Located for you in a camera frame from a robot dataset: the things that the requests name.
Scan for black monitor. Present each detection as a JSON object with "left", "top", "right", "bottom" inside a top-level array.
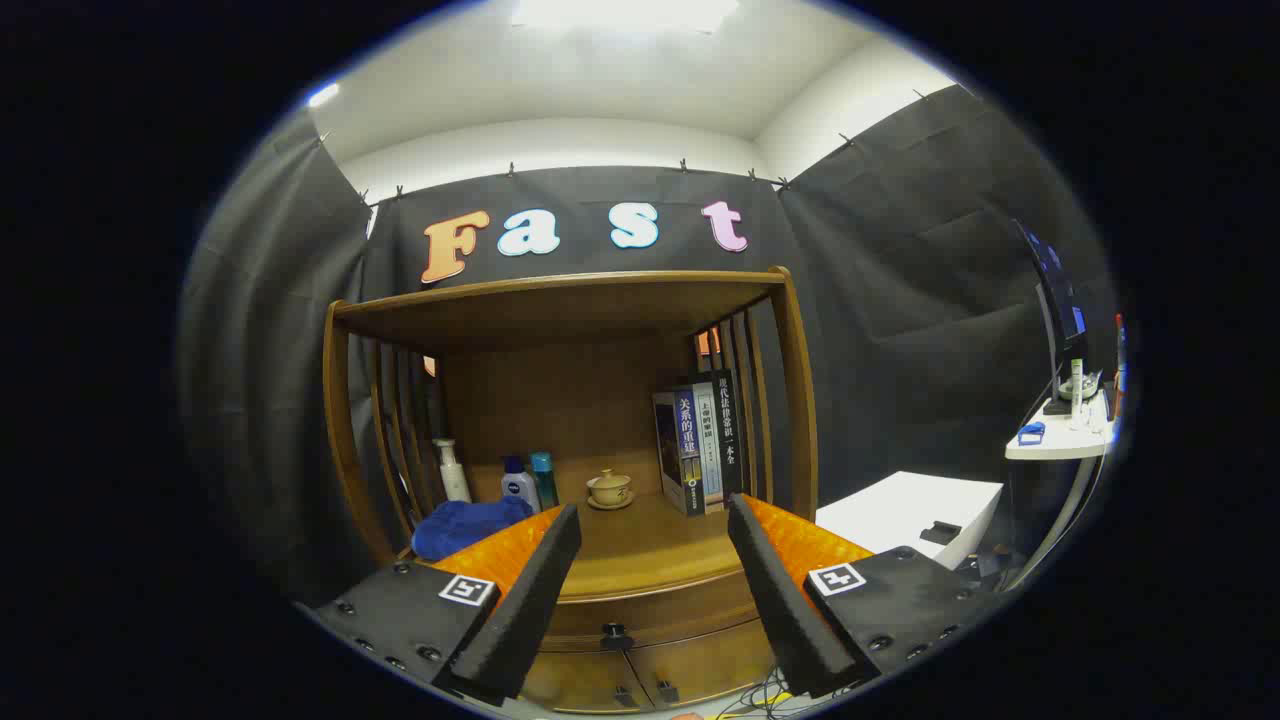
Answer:
[{"left": 1012, "top": 220, "right": 1091, "bottom": 416}]

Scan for book with black spine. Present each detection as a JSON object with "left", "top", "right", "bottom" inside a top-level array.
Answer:
[{"left": 712, "top": 369, "right": 746, "bottom": 501}]

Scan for white filing cabinet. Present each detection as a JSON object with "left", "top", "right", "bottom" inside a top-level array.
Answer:
[{"left": 815, "top": 471, "right": 1004, "bottom": 571}]

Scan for wooden cabinet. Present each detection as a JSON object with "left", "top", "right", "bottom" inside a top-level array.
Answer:
[{"left": 322, "top": 266, "right": 821, "bottom": 716}]

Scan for beige lidded teacup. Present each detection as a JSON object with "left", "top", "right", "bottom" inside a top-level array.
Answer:
[{"left": 586, "top": 469, "right": 635, "bottom": 511}]

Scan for book with dark cover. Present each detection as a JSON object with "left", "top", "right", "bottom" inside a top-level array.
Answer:
[{"left": 652, "top": 386, "right": 706, "bottom": 517}]

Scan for blue towel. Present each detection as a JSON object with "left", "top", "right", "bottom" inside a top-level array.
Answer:
[{"left": 412, "top": 497, "right": 536, "bottom": 562}]

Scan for book with light blue spine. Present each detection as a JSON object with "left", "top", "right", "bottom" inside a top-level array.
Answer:
[{"left": 693, "top": 382, "right": 725, "bottom": 513}]

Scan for black floor cables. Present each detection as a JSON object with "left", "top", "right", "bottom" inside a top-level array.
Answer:
[{"left": 715, "top": 670, "right": 801, "bottom": 716}]

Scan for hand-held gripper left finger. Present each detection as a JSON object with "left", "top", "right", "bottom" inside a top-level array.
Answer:
[{"left": 300, "top": 503, "right": 583, "bottom": 707}]

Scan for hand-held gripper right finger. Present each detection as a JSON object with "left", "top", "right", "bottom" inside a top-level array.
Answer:
[{"left": 727, "top": 493, "right": 1011, "bottom": 699}]

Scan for black backdrop cloth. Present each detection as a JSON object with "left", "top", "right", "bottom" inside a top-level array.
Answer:
[{"left": 178, "top": 85, "right": 1121, "bottom": 611}]

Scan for ceiling light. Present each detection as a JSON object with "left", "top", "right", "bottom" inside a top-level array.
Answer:
[{"left": 510, "top": 0, "right": 741, "bottom": 31}]

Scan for white pump bottle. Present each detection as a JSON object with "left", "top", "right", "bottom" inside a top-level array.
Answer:
[{"left": 433, "top": 438, "right": 473, "bottom": 504}]

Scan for wooden drawer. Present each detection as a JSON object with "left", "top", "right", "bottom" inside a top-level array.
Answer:
[{"left": 540, "top": 570, "right": 771, "bottom": 653}]

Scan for white bottle with blue cap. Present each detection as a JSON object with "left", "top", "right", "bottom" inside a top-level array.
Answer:
[{"left": 501, "top": 456, "right": 542, "bottom": 514}]

